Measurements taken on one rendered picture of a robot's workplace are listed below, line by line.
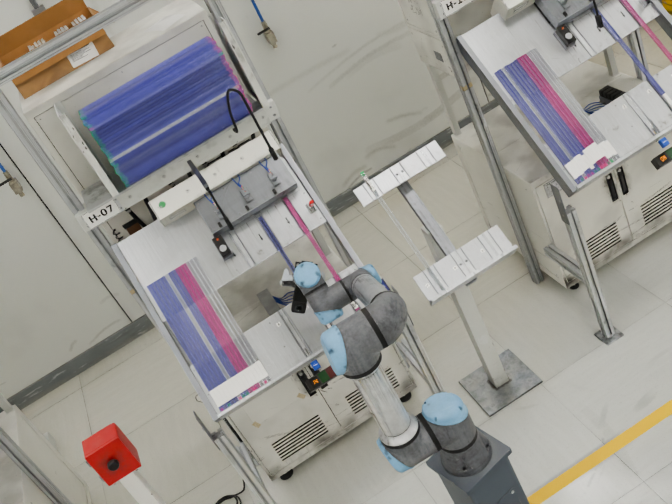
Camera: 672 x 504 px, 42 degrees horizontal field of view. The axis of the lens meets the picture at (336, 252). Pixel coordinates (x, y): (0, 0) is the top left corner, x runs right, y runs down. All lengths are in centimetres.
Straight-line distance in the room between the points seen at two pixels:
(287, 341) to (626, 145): 137
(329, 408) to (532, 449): 79
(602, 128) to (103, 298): 280
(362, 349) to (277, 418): 129
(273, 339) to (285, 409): 52
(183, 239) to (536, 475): 149
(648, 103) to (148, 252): 185
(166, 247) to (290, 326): 52
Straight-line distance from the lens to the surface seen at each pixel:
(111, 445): 305
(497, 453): 259
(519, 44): 332
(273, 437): 345
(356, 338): 214
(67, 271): 474
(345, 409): 350
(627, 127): 327
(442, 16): 322
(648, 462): 316
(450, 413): 242
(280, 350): 293
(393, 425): 237
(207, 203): 302
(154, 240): 308
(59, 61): 320
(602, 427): 329
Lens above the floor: 249
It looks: 32 degrees down
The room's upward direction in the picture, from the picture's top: 28 degrees counter-clockwise
